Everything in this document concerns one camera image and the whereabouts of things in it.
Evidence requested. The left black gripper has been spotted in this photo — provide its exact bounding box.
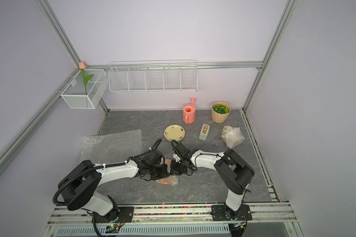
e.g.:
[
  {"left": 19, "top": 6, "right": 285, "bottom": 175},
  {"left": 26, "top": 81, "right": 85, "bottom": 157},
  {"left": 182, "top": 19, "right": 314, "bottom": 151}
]
[{"left": 148, "top": 163, "right": 170, "bottom": 180}]

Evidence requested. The orange plate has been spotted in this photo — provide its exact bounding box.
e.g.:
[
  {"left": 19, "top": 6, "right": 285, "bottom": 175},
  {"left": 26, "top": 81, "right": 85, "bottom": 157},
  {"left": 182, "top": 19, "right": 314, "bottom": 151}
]
[{"left": 157, "top": 159, "right": 176, "bottom": 186}]

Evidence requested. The cream beige plate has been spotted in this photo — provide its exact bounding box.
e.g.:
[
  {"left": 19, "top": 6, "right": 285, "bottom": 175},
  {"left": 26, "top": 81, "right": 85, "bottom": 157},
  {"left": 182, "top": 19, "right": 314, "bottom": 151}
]
[{"left": 164, "top": 124, "right": 186, "bottom": 141}]

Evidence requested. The bubble wrap sheet pile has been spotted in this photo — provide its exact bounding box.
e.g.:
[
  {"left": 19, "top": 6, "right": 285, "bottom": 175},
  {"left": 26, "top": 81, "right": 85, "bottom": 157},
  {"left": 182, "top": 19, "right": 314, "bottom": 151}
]
[{"left": 80, "top": 129, "right": 142, "bottom": 164}]

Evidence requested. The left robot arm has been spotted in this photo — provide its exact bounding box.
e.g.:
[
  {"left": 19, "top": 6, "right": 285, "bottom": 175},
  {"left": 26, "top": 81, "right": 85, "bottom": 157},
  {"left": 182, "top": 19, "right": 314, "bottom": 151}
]
[{"left": 52, "top": 149, "right": 169, "bottom": 221}]

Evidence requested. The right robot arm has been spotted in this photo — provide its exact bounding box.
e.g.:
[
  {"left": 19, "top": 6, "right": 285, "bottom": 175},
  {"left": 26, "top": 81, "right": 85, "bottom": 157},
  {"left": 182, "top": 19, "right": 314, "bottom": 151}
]
[{"left": 170, "top": 140, "right": 255, "bottom": 216}]

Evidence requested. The pink watering can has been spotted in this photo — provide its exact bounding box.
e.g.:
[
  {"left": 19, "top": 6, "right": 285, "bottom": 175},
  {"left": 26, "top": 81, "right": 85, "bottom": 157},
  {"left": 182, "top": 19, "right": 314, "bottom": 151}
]
[{"left": 183, "top": 98, "right": 196, "bottom": 124}]

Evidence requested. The potted green plant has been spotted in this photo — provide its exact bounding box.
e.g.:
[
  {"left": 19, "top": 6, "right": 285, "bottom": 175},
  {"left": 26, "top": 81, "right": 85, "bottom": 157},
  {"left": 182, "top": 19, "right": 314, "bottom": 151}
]
[{"left": 212, "top": 101, "right": 231, "bottom": 123}]

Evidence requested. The pink artificial tulip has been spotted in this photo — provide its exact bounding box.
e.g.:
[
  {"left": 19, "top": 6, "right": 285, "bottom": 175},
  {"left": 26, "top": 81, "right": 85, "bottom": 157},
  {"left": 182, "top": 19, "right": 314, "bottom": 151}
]
[{"left": 79, "top": 62, "right": 94, "bottom": 95}]

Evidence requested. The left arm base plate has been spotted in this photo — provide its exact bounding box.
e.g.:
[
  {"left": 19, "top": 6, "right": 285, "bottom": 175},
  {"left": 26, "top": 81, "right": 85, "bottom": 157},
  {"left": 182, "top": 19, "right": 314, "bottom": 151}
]
[{"left": 94, "top": 206, "right": 134, "bottom": 224}]

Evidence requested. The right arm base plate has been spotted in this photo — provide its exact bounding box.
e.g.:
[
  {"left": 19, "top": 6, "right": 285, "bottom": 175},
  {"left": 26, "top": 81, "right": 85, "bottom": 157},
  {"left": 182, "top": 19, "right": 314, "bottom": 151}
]
[{"left": 210, "top": 204, "right": 252, "bottom": 221}]

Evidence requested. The long white wire basket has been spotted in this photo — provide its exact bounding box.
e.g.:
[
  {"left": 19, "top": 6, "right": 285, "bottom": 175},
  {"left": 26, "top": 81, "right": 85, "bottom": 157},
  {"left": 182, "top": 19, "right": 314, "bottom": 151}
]
[{"left": 108, "top": 60, "right": 198, "bottom": 92}]

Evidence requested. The small white wire basket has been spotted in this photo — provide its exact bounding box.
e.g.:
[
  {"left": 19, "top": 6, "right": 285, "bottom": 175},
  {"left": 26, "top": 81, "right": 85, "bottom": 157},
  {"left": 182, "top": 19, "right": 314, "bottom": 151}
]
[{"left": 61, "top": 69, "right": 109, "bottom": 109}]

